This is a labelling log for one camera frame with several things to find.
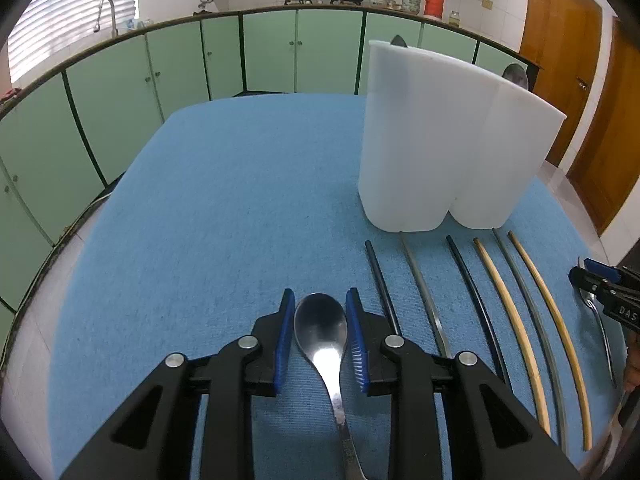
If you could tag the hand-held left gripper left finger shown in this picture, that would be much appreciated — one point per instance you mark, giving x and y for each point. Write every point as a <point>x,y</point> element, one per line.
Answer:
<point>284,330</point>

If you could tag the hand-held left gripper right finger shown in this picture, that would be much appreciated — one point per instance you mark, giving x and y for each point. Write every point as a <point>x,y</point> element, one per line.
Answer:
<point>354,335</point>

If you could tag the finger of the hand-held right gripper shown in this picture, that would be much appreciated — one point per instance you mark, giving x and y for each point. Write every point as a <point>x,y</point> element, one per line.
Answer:
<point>602,269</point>
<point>587,282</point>

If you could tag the steel spoon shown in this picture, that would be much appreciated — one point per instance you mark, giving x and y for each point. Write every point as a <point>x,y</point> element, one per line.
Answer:
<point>516,76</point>
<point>398,41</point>
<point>602,332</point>
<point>320,325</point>

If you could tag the wooden chopstick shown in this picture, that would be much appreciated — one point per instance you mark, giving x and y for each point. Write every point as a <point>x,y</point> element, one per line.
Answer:
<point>501,292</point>
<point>537,275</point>

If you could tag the black chopstick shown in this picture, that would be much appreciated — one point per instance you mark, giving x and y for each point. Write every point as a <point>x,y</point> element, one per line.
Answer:
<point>380,280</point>
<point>468,280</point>

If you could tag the grey metal chopstick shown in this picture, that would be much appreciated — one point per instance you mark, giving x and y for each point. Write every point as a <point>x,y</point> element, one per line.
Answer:
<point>422,285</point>
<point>520,280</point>

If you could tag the white plastic utensil holder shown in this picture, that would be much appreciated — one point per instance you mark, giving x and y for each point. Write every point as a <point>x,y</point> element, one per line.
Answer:
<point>425,135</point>

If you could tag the person's right hand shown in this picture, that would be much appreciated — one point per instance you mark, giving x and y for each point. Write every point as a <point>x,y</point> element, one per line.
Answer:
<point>633,367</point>

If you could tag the wooden door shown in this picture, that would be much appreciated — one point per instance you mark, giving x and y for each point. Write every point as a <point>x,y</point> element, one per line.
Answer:
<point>560,60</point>
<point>610,150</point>

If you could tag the blue tablecloth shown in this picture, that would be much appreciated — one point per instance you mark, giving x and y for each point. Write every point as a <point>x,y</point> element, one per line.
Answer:
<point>225,210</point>

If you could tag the glass jar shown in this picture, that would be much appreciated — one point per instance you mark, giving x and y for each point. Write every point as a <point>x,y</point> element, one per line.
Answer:
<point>454,18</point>

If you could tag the green lower kitchen cabinets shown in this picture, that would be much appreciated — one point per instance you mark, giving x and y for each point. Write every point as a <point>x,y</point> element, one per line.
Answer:
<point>125,75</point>

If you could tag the patterned bowls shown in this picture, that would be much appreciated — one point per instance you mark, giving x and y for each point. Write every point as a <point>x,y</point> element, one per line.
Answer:
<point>411,5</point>

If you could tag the small sink-side containers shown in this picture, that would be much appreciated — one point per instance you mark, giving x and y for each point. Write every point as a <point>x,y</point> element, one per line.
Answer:
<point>134,23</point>

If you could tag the steel kitchen faucet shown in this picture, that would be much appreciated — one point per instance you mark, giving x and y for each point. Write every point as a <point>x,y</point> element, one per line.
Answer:
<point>107,10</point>

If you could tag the white window blind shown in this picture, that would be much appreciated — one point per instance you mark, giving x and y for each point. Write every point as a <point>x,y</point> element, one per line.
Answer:
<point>70,20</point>

